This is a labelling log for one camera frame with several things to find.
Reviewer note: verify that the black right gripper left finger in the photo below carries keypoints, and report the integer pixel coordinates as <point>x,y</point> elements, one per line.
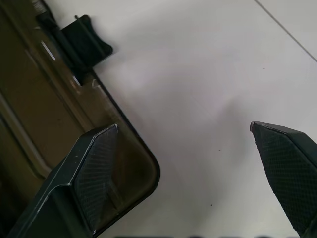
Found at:
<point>81,178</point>

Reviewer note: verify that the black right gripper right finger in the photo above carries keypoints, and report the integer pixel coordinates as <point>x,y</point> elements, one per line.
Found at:
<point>287,173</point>

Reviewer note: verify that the dark brown plastic tray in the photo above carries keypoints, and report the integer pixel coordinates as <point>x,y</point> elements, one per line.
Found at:
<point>44,99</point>

